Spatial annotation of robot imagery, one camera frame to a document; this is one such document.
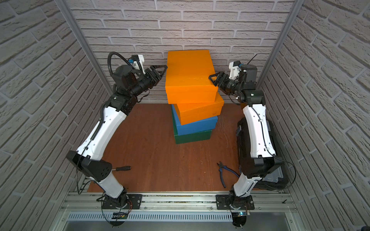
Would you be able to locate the left corner aluminium profile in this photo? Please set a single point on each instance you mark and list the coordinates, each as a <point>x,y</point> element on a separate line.
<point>74,26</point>

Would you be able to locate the orange shoebox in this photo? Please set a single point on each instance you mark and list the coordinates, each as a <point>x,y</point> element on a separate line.
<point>189,113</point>
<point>187,77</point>

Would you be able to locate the black grey toolbox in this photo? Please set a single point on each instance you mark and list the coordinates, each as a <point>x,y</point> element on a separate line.
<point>267,166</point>

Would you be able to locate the blue shoebox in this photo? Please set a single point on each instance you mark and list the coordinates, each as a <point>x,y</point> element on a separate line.
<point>199,126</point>

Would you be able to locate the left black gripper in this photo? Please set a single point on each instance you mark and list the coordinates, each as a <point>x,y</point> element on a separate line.
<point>151,78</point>

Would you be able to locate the corner aluminium profile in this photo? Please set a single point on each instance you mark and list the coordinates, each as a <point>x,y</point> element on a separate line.
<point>280,40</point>
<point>74,26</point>

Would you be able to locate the aluminium front rail frame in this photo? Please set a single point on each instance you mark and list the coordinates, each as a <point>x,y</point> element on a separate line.
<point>260,208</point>

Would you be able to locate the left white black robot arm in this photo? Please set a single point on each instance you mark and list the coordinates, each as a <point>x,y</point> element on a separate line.
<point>88,157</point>

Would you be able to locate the wrist white camera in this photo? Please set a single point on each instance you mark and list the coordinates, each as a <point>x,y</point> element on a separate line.
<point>137,61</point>
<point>234,68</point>

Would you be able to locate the green shoebox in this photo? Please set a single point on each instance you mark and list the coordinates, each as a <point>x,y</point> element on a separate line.
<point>193,137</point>

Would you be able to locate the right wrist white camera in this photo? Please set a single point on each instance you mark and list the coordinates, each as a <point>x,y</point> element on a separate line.
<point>234,68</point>

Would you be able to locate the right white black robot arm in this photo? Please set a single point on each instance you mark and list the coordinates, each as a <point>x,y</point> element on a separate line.
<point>253,105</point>

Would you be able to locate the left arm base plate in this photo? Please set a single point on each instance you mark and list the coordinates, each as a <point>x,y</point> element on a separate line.
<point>124,202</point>

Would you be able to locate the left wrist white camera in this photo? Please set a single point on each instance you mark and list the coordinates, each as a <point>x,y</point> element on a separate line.
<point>137,61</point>

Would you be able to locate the right corner aluminium profile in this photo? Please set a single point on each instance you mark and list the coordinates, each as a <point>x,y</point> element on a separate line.
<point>280,40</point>

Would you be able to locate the black handled screwdriver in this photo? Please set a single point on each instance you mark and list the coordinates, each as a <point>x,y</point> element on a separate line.
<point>124,168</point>

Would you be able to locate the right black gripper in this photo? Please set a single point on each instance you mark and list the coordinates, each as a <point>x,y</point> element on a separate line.
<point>221,83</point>

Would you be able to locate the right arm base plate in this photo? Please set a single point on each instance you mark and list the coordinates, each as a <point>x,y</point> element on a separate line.
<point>234,202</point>

